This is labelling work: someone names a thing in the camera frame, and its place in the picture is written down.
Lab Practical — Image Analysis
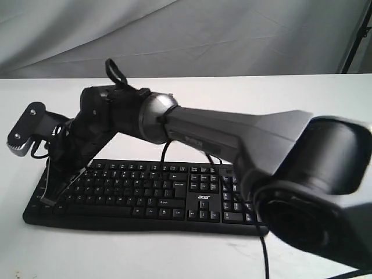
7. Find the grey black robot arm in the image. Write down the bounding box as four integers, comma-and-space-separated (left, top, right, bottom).
41, 85, 371, 271

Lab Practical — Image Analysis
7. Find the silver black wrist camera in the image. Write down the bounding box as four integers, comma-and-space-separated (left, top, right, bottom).
6, 102, 70, 159

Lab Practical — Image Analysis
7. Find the black USB cable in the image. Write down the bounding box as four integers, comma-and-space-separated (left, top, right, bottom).
160, 140, 224, 175

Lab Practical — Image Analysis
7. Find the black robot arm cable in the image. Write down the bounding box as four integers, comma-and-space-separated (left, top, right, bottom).
105, 58, 128, 87

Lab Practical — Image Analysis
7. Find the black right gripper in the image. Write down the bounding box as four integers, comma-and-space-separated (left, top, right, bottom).
42, 112, 116, 205

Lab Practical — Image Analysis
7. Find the black acer keyboard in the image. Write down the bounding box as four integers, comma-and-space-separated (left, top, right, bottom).
23, 159, 268, 236

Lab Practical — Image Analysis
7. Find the black tripod stand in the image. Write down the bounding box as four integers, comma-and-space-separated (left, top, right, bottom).
339, 1, 371, 74

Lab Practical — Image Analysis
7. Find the grey backdrop cloth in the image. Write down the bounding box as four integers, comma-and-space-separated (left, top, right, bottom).
1, 1, 369, 78

